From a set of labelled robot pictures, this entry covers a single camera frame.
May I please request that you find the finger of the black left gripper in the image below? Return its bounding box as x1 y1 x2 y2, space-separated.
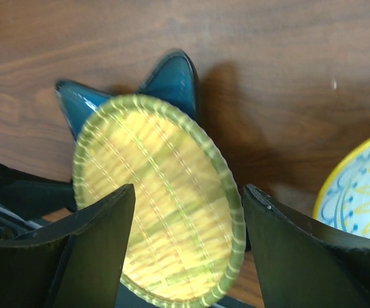
0 163 76 220

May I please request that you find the small bowl yellow sun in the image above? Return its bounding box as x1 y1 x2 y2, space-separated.
312 138 370 239

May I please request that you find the yellow woven pattern plate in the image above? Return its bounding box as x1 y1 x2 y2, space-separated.
73 94 246 307

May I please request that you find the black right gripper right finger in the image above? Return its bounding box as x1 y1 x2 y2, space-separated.
242 184 370 307

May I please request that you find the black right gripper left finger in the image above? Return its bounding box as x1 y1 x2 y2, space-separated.
0 184 135 307

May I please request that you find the dark teal star plate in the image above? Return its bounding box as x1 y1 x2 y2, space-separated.
55 49 200 140

